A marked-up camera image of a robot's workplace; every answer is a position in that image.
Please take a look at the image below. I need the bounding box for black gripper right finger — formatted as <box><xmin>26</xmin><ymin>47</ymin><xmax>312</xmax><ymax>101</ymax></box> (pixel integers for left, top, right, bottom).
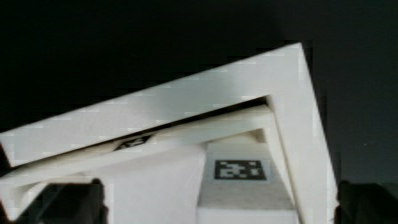
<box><xmin>333</xmin><ymin>181</ymin><xmax>398</xmax><ymax>224</ymax></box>

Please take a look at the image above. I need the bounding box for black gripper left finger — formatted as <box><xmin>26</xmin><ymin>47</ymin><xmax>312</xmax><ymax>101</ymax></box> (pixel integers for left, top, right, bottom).
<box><xmin>37</xmin><ymin>178</ymin><xmax>109</xmax><ymax>224</ymax></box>

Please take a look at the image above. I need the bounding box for white table leg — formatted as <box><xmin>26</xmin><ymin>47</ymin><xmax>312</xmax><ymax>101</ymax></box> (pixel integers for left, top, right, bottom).
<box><xmin>196</xmin><ymin>143</ymin><xmax>298</xmax><ymax>224</ymax></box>

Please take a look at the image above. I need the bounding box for white square tabletop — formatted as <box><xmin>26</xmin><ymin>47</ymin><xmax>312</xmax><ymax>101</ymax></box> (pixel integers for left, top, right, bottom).
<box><xmin>0</xmin><ymin>106</ymin><xmax>294</xmax><ymax>224</ymax></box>

